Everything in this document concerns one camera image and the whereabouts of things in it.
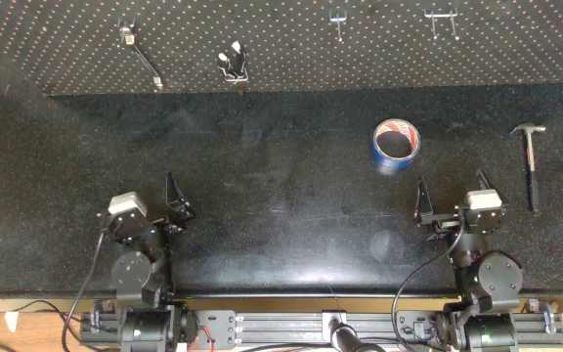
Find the wrench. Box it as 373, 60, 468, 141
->
118, 25, 165, 93

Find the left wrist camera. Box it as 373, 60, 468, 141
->
108, 191, 150, 217

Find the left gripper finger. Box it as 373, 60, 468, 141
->
164, 171, 196, 222

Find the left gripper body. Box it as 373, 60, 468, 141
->
151, 215, 188, 236

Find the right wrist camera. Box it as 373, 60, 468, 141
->
464, 189, 504, 212

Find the hammer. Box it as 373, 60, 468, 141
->
509, 122, 547, 215

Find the roll of blue tape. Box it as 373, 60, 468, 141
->
371, 117, 422, 173

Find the black pegboard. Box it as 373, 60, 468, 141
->
0, 0, 563, 97

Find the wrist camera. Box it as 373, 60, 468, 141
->
108, 191, 150, 217
464, 189, 504, 212

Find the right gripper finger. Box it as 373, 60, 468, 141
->
476, 168, 494, 193
411, 176, 434, 227

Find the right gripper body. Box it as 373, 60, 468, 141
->
426, 209, 464, 242

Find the black cable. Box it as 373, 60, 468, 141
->
390, 222, 466, 349
60, 230, 108, 352

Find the mounting rail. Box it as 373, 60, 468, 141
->
78, 297, 563, 352

